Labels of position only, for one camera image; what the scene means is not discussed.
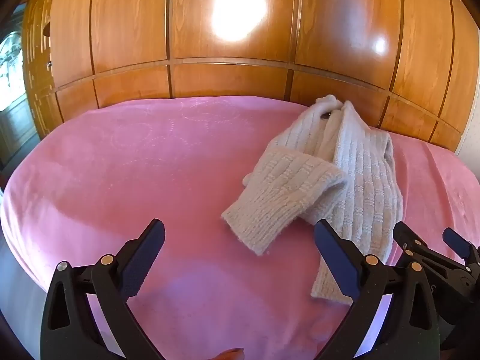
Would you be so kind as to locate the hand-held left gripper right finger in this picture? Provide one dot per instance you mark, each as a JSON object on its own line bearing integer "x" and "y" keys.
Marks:
{"x": 333, "y": 255}

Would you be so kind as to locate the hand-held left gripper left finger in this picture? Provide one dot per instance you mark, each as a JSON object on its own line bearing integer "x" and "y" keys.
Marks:
{"x": 149, "y": 242}

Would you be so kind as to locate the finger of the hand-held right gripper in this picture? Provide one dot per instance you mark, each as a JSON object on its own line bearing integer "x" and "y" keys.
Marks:
{"x": 407, "y": 240}
{"x": 458, "y": 243}

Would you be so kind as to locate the white knit sweater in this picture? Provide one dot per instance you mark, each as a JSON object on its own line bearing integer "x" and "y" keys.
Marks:
{"x": 360, "y": 180}

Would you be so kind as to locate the person's left hand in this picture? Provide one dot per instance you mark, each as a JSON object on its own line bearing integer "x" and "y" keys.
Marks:
{"x": 233, "y": 354}

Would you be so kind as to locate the pink blanket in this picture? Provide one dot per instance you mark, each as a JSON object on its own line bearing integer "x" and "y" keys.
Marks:
{"x": 131, "y": 180}

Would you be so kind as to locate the wooden wardrobe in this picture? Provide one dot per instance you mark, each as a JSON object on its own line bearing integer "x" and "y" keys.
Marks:
{"x": 240, "y": 71}

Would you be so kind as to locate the window with wooden frame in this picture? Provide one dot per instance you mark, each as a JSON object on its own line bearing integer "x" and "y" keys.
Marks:
{"x": 11, "y": 67}

